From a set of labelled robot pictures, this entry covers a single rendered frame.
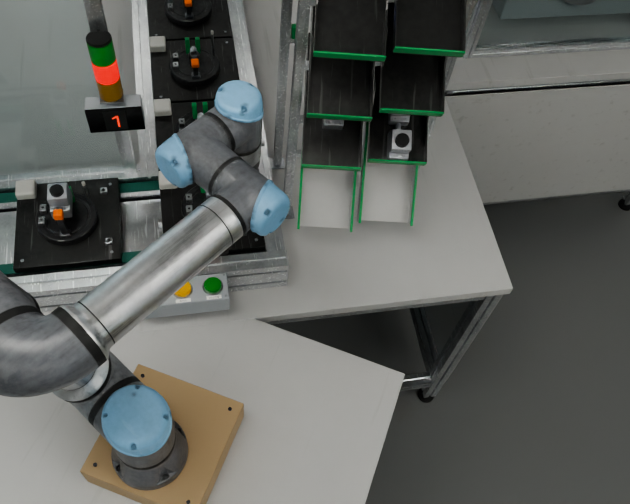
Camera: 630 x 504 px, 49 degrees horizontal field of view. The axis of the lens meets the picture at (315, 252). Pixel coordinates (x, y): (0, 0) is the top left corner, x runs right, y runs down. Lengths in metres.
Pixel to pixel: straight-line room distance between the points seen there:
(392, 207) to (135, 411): 0.80
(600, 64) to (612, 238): 0.96
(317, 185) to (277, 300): 0.30
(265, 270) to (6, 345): 0.85
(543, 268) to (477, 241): 1.13
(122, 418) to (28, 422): 0.42
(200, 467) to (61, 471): 0.31
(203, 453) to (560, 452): 1.54
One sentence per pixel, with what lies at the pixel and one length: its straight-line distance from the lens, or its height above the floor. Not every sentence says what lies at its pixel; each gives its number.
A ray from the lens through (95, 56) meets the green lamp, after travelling 1.50.
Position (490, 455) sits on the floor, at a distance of 2.62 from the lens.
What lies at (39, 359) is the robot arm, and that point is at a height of 1.56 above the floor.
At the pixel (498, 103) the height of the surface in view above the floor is 0.75.
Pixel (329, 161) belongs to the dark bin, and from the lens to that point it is 1.55.
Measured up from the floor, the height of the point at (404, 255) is 0.86.
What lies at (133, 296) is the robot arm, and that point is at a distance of 0.96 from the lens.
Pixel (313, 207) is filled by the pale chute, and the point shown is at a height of 1.02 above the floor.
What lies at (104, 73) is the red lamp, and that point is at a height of 1.34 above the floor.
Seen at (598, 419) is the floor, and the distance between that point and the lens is 2.82.
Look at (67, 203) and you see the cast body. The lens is 1.68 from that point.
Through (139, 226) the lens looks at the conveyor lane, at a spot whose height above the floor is 0.92.
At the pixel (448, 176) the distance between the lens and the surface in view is 2.03.
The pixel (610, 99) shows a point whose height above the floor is 0.73.
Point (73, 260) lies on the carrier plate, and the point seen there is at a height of 0.97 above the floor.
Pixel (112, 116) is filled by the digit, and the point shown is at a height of 1.22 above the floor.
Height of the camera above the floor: 2.39
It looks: 58 degrees down
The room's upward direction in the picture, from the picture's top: 9 degrees clockwise
